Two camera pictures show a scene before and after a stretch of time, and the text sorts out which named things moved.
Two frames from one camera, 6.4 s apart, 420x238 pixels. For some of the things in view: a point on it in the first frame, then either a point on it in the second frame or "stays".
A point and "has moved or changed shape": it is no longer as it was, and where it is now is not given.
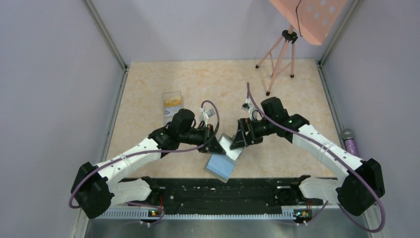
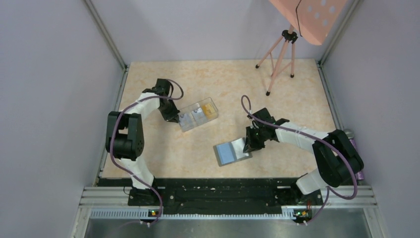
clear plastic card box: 172,103 has moved or changed shape
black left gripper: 212,145 -> 174,116
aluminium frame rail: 366,213 stays
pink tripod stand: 288,36 stays
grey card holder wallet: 221,166 has moved or changed shape
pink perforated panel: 314,19 stays
